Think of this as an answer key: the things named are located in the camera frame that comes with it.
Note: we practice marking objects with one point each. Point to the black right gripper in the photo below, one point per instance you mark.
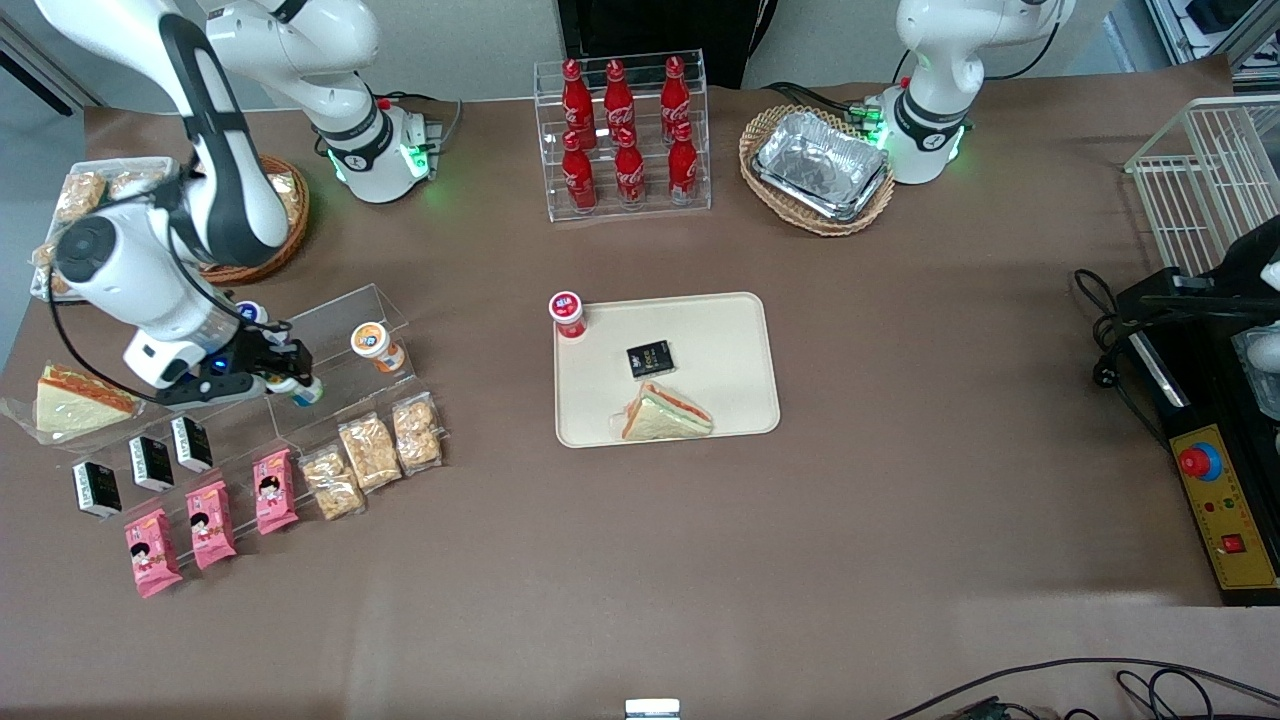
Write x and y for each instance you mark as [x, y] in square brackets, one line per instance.
[254, 351]

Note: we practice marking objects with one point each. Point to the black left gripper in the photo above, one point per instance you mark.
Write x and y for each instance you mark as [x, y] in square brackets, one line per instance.
[1243, 265]

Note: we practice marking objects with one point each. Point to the green gum bottle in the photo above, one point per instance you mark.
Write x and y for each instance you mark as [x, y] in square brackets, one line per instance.
[308, 392]

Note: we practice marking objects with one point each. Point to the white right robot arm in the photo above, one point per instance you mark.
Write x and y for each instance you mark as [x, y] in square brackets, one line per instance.
[220, 150]

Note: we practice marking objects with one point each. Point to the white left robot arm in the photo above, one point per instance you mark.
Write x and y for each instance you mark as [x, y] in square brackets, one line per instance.
[940, 60]

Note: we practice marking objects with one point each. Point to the blue gum bottle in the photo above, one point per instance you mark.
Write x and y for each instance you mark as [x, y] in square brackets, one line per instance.
[254, 310]

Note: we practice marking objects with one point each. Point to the orange gum bottle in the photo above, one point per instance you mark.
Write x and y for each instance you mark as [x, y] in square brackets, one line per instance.
[375, 345]

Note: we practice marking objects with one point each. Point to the red gum bottle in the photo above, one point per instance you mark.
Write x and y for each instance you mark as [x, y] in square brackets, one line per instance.
[567, 312]

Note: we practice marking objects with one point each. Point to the silver foil tray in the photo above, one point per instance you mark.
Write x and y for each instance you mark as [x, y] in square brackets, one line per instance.
[820, 160]

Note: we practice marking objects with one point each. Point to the beige plastic tray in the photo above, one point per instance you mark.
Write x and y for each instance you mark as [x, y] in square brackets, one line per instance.
[720, 350]

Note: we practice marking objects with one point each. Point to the clear acrylic stepped stand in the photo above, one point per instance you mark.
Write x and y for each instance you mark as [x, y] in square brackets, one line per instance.
[340, 315]

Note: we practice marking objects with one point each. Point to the clear rice cracker pack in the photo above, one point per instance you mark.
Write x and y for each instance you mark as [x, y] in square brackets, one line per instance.
[135, 183]
[80, 195]
[370, 452]
[417, 433]
[45, 262]
[285, 200]
[332, 483]

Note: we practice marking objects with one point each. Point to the brown wicker snack basket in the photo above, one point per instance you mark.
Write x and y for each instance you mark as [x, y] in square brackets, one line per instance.
[290, 245]

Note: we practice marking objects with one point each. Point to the black white small carton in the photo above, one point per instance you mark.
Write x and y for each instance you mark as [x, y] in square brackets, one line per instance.
[152, 463]
[192, 444]
[97, 489]

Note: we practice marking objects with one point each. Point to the pink snack packet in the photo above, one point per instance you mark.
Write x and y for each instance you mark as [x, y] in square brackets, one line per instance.
[211, 525]
[152, 553]
[275, 490]

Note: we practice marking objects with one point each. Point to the red emergency stop button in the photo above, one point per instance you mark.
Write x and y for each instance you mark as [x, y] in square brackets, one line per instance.
[1199, 462]

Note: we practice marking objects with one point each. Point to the triangle sandwich in clear wrap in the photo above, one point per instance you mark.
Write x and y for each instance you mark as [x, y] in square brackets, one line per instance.
[75, 405]

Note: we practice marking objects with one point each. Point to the black yellow control box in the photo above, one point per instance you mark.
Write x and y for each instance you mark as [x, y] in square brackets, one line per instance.
[1230, 520]

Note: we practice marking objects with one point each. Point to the white rectangular plastic bin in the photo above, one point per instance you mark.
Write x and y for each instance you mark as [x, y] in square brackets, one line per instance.
[150, 165]

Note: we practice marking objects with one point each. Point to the red cola bottle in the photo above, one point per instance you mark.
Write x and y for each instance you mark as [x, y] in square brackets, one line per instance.
[577, 100]
[579, 180]
[618, 100]
[630, 175]
[675, 95]
[683, 168]

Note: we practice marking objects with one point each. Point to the small black glossy box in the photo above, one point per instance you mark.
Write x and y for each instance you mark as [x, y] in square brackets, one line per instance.
[650, 359]

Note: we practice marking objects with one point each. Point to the light wicker oval basket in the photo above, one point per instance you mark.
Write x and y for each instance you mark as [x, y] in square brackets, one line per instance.
[830, 225]

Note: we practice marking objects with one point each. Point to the unwrapped-looking triangle sandwich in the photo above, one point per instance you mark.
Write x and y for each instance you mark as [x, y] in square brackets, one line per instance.
[665, 415]

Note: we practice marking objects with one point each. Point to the small silver white device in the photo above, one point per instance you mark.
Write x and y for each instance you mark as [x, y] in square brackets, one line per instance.
[652, 709]

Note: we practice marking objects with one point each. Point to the dark black cabinet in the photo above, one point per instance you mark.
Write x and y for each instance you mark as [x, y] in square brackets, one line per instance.
[660, 30]

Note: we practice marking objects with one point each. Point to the clear acrylic bottle rack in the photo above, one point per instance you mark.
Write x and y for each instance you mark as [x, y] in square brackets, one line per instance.
[700, 70]

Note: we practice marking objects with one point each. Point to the aluminium frame shelf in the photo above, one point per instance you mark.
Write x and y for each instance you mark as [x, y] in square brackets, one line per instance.
[1210, 30]

